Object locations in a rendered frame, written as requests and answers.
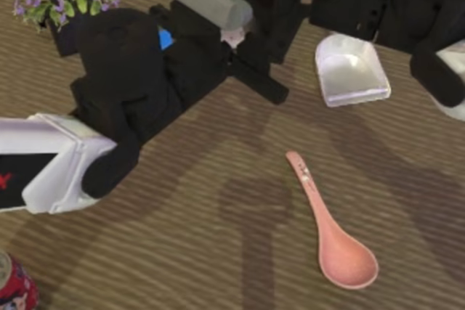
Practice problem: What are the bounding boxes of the white plastic scoop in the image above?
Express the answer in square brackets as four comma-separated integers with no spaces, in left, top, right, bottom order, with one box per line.
[314,33,392,108]

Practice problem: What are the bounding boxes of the pink soup spoon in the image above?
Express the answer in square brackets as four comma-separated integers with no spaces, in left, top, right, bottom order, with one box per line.
[285,150,380,291]

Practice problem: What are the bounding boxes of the red patterned drink can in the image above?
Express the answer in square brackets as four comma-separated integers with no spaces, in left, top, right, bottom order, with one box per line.
[0,250,40,310]

